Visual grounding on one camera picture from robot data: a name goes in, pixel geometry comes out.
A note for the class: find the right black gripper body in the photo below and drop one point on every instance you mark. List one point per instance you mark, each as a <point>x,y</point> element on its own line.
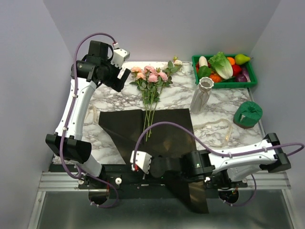
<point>153,158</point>

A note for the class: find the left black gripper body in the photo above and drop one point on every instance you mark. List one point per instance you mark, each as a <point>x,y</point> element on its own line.
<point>110,72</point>

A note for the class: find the pink flower bouquet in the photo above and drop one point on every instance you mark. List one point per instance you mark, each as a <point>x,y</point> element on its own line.
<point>151,81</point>

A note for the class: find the black wrapping paper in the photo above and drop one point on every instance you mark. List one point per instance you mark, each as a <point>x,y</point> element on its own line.
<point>172,137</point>

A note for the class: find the cream ribbon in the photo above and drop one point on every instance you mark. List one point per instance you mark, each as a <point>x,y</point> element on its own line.
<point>216,134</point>

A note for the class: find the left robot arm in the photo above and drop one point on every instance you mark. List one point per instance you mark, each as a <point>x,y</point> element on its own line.
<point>66,142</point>

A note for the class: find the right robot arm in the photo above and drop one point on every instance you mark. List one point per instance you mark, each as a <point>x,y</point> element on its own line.
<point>238,162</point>

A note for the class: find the white ribbed vase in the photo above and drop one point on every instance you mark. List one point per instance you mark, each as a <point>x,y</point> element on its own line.
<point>205,84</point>

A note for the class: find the jute twine on vase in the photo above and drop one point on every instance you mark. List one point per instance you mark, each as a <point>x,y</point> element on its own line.
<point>203,98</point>

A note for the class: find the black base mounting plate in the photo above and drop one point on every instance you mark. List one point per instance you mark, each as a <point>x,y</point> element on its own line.
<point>118,181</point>

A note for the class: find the white toy radish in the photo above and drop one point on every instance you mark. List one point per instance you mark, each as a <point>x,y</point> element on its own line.
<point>202,61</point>

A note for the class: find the orange toy carrot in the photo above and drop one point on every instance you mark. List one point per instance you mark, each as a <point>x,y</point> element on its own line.
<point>216,78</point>

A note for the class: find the toy lettuce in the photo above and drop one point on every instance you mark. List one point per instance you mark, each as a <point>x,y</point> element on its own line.
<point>221,65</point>

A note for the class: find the green rolled cloth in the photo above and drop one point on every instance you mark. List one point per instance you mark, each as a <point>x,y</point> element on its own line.
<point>248,115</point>

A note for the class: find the toy orange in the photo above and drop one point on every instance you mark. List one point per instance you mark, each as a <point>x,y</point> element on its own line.
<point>231,60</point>

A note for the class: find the red toy pepper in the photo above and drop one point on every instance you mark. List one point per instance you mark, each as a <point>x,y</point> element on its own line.
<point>236,69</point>

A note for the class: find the toy pear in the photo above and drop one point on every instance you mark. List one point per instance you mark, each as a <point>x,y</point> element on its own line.
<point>241,59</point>

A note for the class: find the green plastic bin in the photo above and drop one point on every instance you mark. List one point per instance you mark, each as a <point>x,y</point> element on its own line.
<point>229,84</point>

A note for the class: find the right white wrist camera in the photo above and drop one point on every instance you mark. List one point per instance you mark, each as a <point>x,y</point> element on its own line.
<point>140,160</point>

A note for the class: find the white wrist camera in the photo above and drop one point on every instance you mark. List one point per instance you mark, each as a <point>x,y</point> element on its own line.
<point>140,160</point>
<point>119,57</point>

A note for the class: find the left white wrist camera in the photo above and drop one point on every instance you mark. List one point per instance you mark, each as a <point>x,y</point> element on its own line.
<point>119,57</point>

